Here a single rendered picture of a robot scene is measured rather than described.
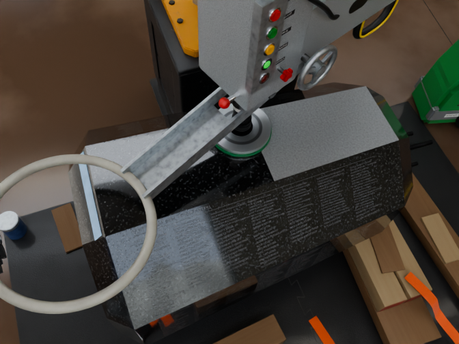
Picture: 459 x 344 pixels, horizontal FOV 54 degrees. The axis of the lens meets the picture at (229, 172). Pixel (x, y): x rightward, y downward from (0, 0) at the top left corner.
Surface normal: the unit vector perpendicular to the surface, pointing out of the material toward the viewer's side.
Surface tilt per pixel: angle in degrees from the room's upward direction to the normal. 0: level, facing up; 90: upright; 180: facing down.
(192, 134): 14
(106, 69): 0
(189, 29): 0
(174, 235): 45
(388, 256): 0
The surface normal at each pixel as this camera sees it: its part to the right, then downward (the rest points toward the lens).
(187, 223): 0.29, 0.23
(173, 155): -0.14, -0.35
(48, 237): 0.04, -0.49
